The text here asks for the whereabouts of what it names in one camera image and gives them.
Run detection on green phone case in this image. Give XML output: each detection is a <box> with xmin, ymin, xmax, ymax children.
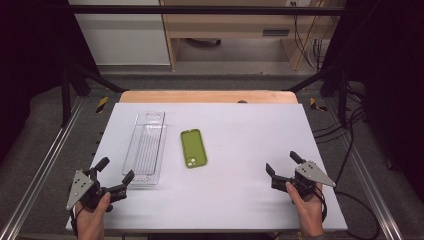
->
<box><xmin>180</xmin><ymin>128</ymin><xmax>208</xmax><ymax>169</ymax></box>

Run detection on yellow black tape piece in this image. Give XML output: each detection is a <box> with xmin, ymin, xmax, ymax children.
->
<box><xmin>309</xmin><ymin>97</ymin><xmax>328</xmax><ymax>112</ymax></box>
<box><xmin>95</xmin><ymin>96</ymin><xmax>110</xmax><ymax>114</ymax></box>

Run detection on dark curtain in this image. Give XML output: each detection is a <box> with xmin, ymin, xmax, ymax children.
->
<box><xmin>319</xmin><ymin>0</ymin><xmax>424</xmax><ymax>194</ymax></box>
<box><xmin>0</xmin><ymin>0</ymin><xmax>101</xmax><ymax>161</ymax></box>

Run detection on aluminium rail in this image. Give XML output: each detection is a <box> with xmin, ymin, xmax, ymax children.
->
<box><xmin>0</xmin><ymin>96</ymin><xmax>86</xmax><ymax>240</ymax></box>
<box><xmin>324</xmin><ymin>98</ymin><xmax>404</xmax><ymax>240</ymax></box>

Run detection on grey label plate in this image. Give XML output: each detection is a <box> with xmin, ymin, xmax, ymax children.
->
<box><xmin>262</xmin><ymin>29</ymin><xmax>290</xmax><ymax>37</ymax></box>

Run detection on bundle of hanging cables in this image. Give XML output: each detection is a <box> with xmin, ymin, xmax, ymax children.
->
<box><xmin>292</xmin><ymin>1</ymin><xmax>331</xmax><ymax>71</ymax></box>

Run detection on black metal stand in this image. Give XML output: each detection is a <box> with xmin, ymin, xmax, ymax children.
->
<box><xmin>283</xmin><ymin>63</ymin><xmax>351</xmax><ymax>129</ymax></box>
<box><xmin>59</xmin><ymin>63</ymin><xmax>129</xmax><ymax>128</ymax></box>

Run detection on light wooden desk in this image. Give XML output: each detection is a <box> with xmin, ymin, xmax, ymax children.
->
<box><xmin>159</xmin><ymin>0</ymin><xmax>346</xmax><ymax>72</ymax></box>

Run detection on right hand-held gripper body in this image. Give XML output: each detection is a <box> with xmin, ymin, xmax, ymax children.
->
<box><xmin>270</xmin><ymin>160</ymin><xmax>337</xmax><ymax>202</ymax></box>

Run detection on white cabinet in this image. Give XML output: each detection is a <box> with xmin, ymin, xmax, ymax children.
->
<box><xmin>68</xmin><ymin>0</ymin><xmax>171</xmax><ymax>66</ymax></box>

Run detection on black floor cables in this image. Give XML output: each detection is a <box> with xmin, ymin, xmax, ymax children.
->
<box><xmin>313</xmin><ymin>83</ymin><xmax>368</xmax><ymax>184</ymax></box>

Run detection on right hand-held gripper cable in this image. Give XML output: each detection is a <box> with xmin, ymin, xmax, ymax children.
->
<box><xmin>314</xmin><ymin>185</ymin><xmax>382</xmax><ymax>240</ymax></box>

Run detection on black horizontal frame bar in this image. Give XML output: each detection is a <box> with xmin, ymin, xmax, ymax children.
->
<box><xmin>66</xmin><ymin>4</ymin><xmax>348</xmax><ymax>16</ymax></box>

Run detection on light wooden board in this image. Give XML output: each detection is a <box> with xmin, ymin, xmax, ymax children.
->
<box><xmin>119</xmin><ymin>89</ymin><xmax>299</xmax><ymax>104</ymax></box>

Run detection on clear plastic tray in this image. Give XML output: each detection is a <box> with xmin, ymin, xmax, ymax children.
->
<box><xmin>121</xmin><ymin>110</ymin><xmax>168</xmax><ymax>186</ymax></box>

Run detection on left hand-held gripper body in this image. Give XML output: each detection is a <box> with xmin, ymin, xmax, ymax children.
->
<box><xmin>65</xmin><ymin>168</ymin><xmax>128</xmax><ymax>212</ymax></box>

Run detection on person's right hand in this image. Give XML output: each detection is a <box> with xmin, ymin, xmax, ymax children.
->
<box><xmin>285</xmin><ymin>181</ymin><xmax>326</xmax><ymax>237</ymax></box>

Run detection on person's left hand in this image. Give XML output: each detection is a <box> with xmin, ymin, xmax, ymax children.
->
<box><xmin>75</xmin><ymin>192</ymin><xmax>112</xmax><ymax>240</ymax></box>

